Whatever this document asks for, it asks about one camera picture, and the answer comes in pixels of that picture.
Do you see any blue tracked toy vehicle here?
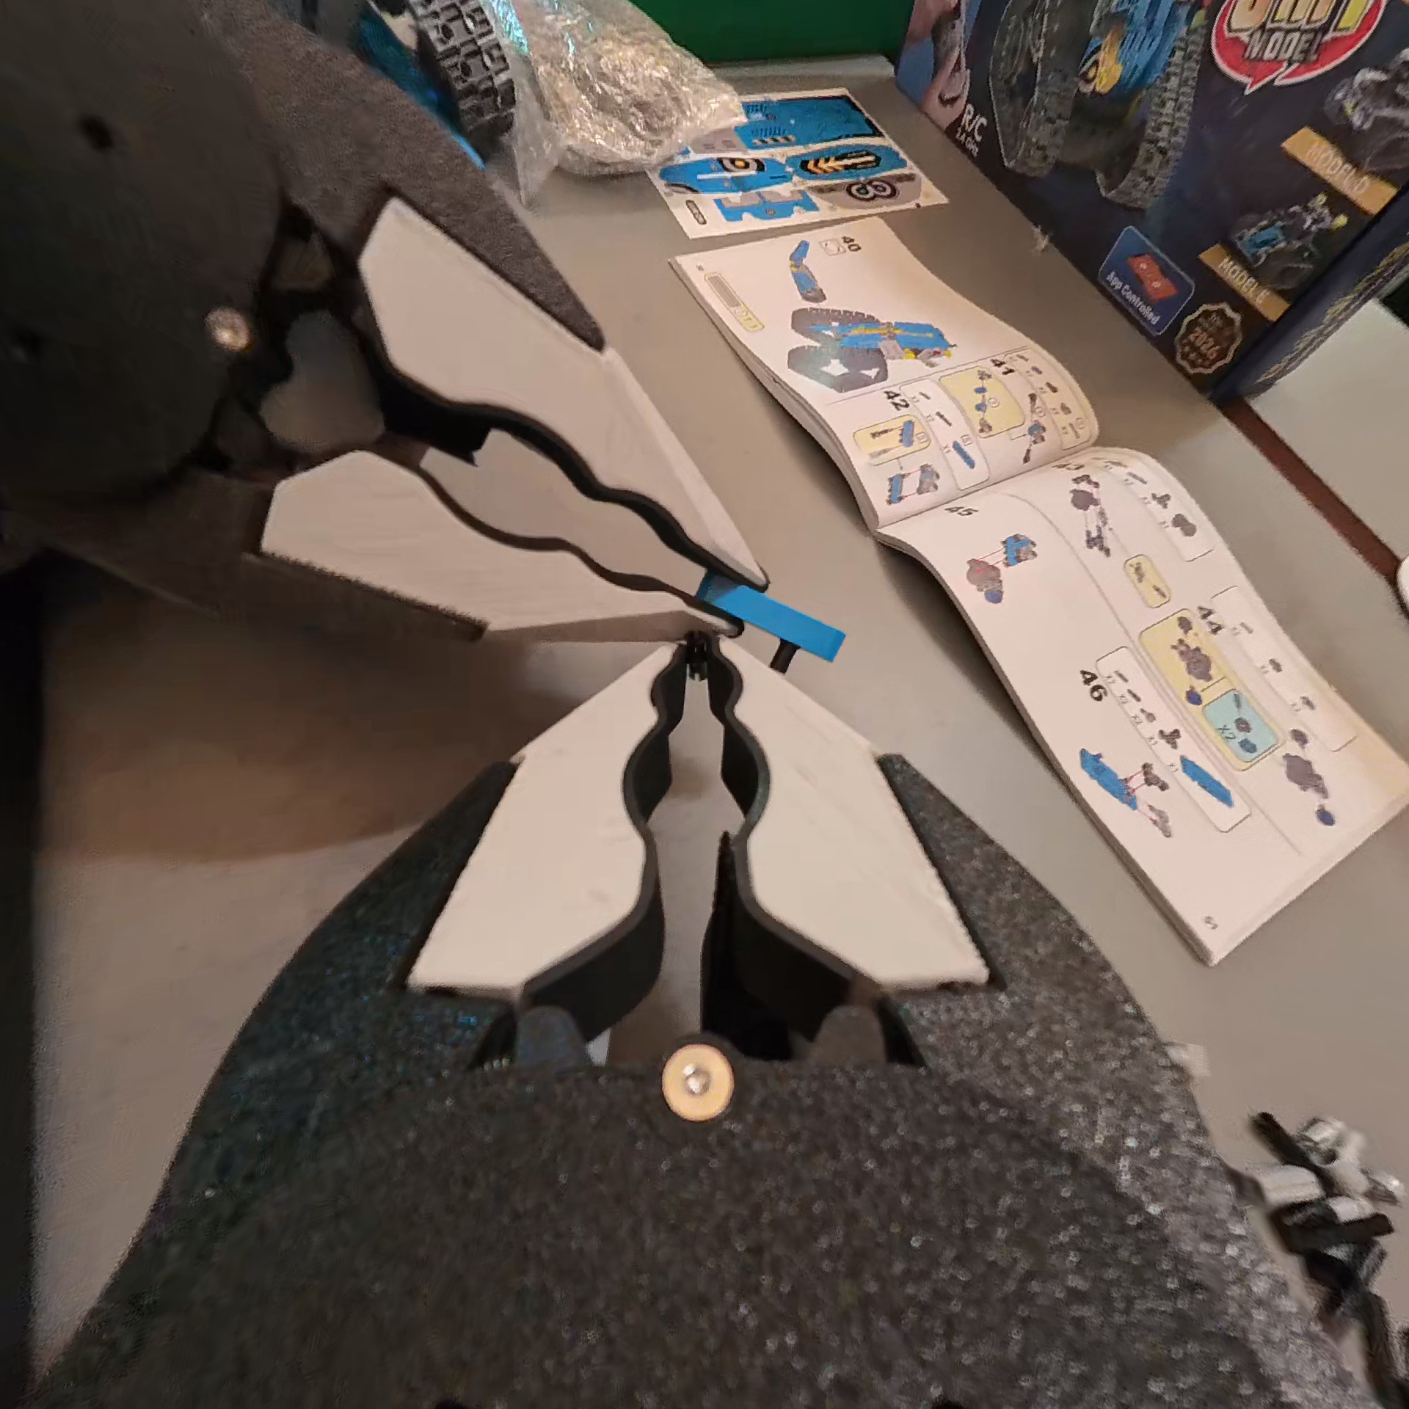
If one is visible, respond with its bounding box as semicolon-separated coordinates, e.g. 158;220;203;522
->
350;0;521;169

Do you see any pile of building brick pieces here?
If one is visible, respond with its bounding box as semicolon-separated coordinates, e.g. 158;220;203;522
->
1168;1039;1409;1388

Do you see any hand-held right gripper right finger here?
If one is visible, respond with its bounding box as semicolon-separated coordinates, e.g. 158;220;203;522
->
703;638;992;1062

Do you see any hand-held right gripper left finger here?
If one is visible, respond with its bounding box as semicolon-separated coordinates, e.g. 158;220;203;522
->
407;641;689;1041

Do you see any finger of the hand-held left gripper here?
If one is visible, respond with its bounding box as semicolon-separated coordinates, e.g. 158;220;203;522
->
359;198;768;592
262;450;743;641

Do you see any light blue short beam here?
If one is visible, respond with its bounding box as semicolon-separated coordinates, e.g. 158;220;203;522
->
696;579;847;664

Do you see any instruction booklet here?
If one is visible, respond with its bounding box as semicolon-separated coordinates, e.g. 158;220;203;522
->
668;218;1409;968

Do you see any grey desk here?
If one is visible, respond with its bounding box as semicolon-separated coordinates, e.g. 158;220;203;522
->
35;60;1409;1380

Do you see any clear plastic bag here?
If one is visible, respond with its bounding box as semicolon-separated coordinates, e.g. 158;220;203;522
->
500;0;751;204

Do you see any sticker sheet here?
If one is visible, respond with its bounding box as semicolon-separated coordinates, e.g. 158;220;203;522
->
646;88;949;238

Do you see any toy kit box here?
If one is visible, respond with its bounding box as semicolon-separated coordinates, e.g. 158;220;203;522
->
895;0;1409;401

